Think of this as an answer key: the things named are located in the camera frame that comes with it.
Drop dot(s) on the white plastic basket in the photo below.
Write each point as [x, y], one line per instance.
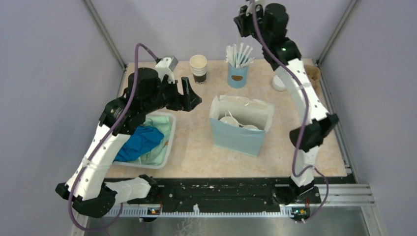
[136, 163]

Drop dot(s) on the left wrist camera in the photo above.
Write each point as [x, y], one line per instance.
[166, 66]

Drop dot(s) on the light blue paper bag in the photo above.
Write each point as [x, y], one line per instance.
[240, 124]

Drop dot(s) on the bundle of wrapped straws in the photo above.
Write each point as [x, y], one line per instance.
[245, 58]

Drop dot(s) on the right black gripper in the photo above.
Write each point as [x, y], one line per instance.
[241, 20]

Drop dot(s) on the stack of spare lids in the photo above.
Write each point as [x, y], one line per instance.
[277, 84]

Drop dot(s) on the blue cloth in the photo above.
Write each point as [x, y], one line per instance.
[143, 140]

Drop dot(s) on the stack of paper cups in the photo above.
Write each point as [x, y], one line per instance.
[199, 66]

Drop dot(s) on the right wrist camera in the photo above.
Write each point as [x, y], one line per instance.
[253, 5]

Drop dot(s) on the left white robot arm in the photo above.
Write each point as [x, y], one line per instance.
[86, 191]

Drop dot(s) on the light green cloth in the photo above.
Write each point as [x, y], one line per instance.
[157, 156]

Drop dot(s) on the single straw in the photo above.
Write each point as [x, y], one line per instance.
[238, 53]

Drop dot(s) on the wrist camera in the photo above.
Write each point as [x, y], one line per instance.
[253, 5]
[166, 66]

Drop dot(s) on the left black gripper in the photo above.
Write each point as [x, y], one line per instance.
[191, 98]

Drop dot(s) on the white cable duct strip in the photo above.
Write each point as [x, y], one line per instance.
[153, 211]

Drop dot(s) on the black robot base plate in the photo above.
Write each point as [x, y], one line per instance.
[228, 195]

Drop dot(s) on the blue straw holder cup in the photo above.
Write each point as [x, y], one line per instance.
[237, 77]

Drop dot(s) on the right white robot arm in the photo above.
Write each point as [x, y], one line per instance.
[316, 122]

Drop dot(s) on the brown pulp cup carrier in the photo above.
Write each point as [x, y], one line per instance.
[314, 75]

